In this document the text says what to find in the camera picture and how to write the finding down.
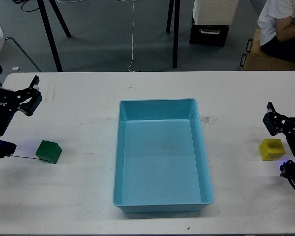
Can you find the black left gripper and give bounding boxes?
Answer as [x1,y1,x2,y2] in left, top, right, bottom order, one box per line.
[0,66,42,134]

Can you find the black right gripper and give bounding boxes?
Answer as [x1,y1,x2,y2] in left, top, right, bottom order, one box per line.
[263,102,295,148]

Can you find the yellow wooden block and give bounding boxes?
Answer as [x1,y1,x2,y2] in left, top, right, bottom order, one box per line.
[259,139,286,161]

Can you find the green wooden block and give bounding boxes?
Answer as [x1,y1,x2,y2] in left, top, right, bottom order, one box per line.
[35,140,62,164]

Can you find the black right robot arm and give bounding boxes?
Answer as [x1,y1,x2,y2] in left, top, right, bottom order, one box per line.
[263,102,295,191]

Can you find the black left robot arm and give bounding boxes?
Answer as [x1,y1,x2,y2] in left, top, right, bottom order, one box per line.
[0,66,42,159]

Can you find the brown cardboard box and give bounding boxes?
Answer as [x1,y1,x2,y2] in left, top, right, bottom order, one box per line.
[240,29,295,71]

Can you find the black storage box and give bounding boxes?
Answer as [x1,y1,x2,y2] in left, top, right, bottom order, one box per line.
[189,22,230,47]

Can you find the light blue plastic box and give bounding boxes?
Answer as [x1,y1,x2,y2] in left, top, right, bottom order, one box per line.
[113,99,214,212]

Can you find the seated person white shirt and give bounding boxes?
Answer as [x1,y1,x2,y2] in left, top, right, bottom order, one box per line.
[257,0,295,62]

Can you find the black table leg left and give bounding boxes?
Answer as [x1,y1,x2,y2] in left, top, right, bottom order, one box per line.
[36,0,72,73]

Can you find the black table leg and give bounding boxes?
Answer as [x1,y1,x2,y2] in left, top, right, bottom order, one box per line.
[36,0,72,73]
[166,0,180,68]

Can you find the black table leg right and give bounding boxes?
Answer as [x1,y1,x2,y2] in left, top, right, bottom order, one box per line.
[166,0,180,68]

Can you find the thin black wire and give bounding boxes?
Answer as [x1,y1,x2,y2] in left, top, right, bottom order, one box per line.
[9,154,44,161]

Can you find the black floor cable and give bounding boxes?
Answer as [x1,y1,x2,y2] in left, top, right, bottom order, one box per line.
[13,0,41,12]

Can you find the white floor cable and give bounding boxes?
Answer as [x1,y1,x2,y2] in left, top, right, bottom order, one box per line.
[56,0,141,73]

